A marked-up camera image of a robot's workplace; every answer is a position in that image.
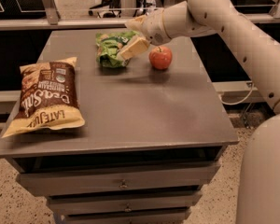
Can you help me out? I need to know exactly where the red apple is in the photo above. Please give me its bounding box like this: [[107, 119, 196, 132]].
[[148, 46, 173, 70]]

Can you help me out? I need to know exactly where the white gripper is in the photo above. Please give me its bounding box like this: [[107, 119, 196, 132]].
[[119, 9, 171, 61]]

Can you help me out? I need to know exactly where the brown chip bag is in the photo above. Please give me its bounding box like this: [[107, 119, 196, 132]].
[[3, 57, 85, 138]]

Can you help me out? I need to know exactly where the green rice chip bag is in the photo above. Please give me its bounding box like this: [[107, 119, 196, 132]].
[[95, 31, 138, 68]]

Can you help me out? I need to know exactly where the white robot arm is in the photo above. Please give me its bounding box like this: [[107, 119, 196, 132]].
[[125, 0, 280, 224]]

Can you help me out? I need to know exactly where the metal railing frame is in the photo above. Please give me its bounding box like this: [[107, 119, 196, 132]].
[[0, 0, 280, 31]]

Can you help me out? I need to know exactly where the grey drawer cabinet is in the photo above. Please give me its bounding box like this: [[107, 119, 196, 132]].
[[0, 30, 238, 224]]

